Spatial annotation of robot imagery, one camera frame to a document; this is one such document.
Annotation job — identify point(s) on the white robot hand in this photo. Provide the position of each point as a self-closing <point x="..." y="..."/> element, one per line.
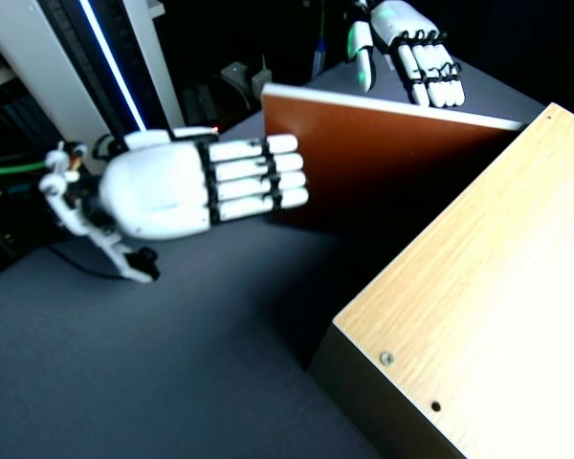
<point x="153" y="191"/>
<point x="411" y="28"/>

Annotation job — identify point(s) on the reddish-brown wooden board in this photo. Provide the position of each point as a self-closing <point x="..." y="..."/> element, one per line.
<point x="373" y="153"/>

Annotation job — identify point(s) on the light wooden box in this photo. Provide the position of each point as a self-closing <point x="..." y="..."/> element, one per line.
<point x="483" y="287"/>

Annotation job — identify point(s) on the blue white light strip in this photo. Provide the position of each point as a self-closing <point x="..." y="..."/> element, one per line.
<point x="112" y="67"/>

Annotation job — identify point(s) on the grey power adapter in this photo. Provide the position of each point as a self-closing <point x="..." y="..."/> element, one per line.
<point x="262" y="79"/>
<point x="234" y="76"/>

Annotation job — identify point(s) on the white robot body column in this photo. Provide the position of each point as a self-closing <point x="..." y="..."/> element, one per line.
<point x="43" y="62"/>

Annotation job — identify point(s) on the grey table cloth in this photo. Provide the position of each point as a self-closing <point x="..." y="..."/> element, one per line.
<point x="124" y="358"/>

